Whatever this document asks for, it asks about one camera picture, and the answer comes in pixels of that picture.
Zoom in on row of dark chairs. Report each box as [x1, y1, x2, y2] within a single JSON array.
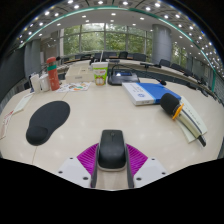
[[63, 50, 209, 88]]

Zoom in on black foam handheld microphone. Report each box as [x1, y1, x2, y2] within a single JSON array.
[[159, 92, 207, 148]]

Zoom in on black desk microphone unit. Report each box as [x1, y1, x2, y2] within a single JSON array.
[[107, 63, 167, 86]]

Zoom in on red thermos bottle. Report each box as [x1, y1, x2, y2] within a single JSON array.
[[46, 56, 61, 92]]

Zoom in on colourful sticker sheet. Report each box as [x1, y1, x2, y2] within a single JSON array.
[[55, 81, 92, 93]]

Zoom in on cream cardboard box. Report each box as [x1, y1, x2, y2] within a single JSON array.
[[64, 63, 95, 84]]

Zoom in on ceiling spot lights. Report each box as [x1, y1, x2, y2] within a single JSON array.
[[18, 0, 224, 68]]

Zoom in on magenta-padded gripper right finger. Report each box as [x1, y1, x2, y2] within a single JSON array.
[[124, 143, 168, 190]]

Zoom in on white paper leaflet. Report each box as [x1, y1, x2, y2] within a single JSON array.
[[11, 92, 34, 116]]

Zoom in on blue and white book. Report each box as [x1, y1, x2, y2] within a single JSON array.
[[121, 82, 182, 107]]

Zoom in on white paper cup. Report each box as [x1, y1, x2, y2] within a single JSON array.
[[29, 73, 42, 94]]

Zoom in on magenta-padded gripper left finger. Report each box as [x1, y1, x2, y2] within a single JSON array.
[[54, 142, 101, 190]]

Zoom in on black computer mouse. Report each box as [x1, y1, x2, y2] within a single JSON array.
[[97, 129, 128, 172]]

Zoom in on white lidded mug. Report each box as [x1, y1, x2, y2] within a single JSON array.
[[39, 73, 51, 93]]

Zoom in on green printed paper cup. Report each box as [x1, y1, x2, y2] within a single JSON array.
[[91, 49, 110, 87]]

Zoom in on black mouse pad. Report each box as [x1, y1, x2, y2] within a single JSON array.
[[25, 100, 71, 147]]

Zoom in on red and white leaflet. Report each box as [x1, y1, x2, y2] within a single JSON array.
[[0, 110, 14, 140]]

